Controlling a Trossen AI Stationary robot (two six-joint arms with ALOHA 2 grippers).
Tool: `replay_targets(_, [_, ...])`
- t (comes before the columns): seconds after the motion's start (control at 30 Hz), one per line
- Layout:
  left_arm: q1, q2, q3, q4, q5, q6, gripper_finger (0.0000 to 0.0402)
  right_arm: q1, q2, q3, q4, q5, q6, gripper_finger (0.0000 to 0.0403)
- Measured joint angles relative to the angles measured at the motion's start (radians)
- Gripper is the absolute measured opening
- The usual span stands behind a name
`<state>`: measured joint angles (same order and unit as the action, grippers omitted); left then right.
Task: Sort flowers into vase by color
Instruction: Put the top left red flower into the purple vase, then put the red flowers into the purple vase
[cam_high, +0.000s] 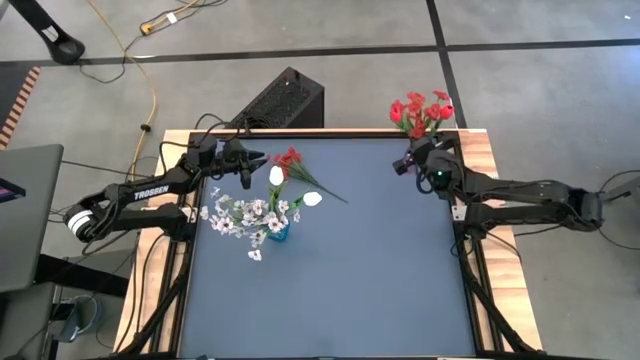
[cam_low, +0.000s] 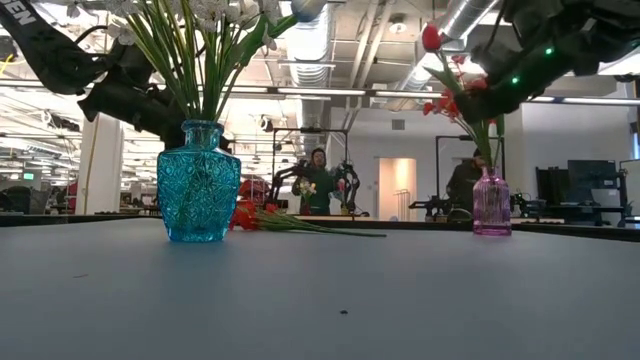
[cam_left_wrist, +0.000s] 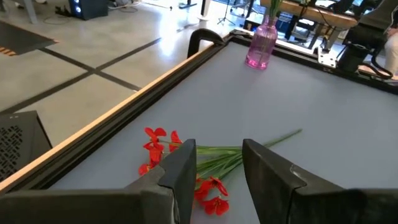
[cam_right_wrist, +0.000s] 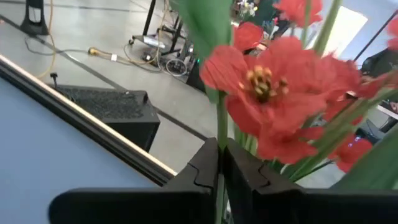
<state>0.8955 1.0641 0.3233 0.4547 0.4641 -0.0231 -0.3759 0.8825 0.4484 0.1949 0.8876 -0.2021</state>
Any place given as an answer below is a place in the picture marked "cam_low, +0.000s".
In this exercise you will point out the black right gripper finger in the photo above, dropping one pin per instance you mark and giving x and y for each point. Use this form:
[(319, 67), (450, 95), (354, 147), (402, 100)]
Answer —
[(467, 110)]

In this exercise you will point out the red blossom spray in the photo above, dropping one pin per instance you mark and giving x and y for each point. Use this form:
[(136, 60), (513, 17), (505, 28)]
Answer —
[(245, 217), (445, 106)]

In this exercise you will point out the white blossom spray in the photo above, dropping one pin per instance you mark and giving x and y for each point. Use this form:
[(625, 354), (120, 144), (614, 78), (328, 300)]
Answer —
[(216, 95), (120, 34)]

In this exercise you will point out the red tulip with green stem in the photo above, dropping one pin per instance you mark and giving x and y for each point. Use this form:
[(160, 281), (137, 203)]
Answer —
[(431, 39)]

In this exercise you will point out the purple ribbed glass vase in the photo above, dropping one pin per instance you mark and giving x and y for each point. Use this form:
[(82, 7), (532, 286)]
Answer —
[(492, 205)]

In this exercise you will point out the white tulip with green stem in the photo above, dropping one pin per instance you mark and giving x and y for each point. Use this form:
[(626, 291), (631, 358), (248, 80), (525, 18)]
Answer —
[(306, 7)]

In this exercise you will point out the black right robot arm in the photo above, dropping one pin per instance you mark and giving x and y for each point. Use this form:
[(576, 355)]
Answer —
[(575, 30)]

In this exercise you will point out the black background robot arm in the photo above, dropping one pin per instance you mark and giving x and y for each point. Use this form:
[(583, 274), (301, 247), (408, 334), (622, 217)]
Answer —
[(350, 182), (285, 177), (435, 205)]

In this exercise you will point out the blue patterned glass vase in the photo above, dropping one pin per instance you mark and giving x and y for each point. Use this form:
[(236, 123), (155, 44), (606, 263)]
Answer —
[(200, 190)]

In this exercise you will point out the white column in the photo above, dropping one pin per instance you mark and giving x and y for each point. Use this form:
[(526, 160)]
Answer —
[(100, 165)]

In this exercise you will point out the person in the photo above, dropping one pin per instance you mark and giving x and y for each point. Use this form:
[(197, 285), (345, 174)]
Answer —
[(320, 187), (465, 182)]

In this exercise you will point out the long ceiling light strip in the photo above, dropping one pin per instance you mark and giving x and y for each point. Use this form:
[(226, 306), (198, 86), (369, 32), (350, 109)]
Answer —
[(320, 91)]

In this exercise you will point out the black monitor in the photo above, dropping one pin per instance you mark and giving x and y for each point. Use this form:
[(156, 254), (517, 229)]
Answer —
[(592, 175)]

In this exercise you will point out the black workstation frame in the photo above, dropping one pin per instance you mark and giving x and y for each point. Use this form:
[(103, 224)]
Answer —
[(310, 130), (450, 136)]

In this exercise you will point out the silver ventilation duct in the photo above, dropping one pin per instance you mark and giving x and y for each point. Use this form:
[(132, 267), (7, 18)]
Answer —
[(460, 20), (315, 50)]

